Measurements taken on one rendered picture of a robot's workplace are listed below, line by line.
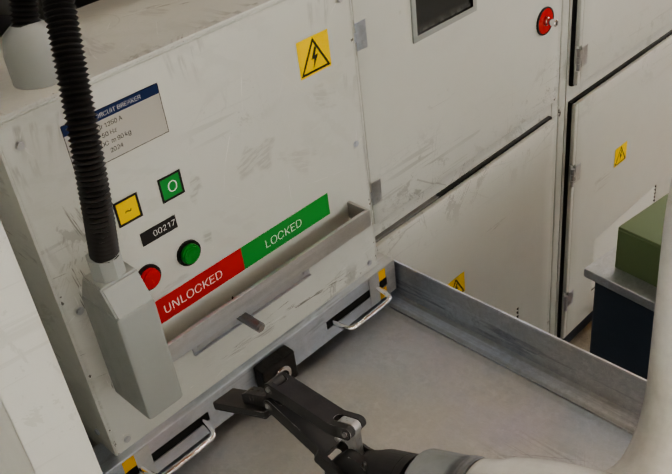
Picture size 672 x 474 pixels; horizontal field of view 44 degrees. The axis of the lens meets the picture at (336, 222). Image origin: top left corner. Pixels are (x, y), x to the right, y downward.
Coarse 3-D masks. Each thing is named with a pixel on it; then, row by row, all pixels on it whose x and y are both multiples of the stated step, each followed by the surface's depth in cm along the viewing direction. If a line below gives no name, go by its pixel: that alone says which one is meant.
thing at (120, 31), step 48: (144, 0) 105; (192, 0) 103; (240, 0) 101; (0, 48) 96; (96, 48) 93; (144, 48) 91; (0, 96) 85; (48, 96) 82; (0, 192) 87; (48, 288) 91; (48, 336) 100; (96, 432) 105
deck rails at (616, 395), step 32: (416, 288) 133; (448, 288) 127; (416, 320) 131; (448, 320) 130; (480, 320) 125; (512, 320) 120; (480, 352) 124; (512, 352) 123; (544, 352) 118; (576, 352) 113; (544, 384) 117; (576, 384) 116; (608, 384) 112; (640, 384) 108; (608, 416) 111
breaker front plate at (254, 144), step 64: (320, 0) 104; (192, 64) 93; (256, 64) 100; (0, 128) 80; (192, 128) 96; (256, 128) 104; (320, 128) 112; (64, 192) 87; (128, 192) 93; (192, 192) 100; (256, 192) 107; (320, 192) 116; (64, 256) 90; (128, 256) 96; (192, 320) 106; (192, 384) 110
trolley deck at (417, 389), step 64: (384, 320) 132; (320, 384) 122; (384, 384) 121; (448, 384) 120; (512, 384) 118; (192, 448) 115; (256, 448) 114; (384, 448) 111; (448, 448) 110; (512, 448) 109; (576, 448) 108
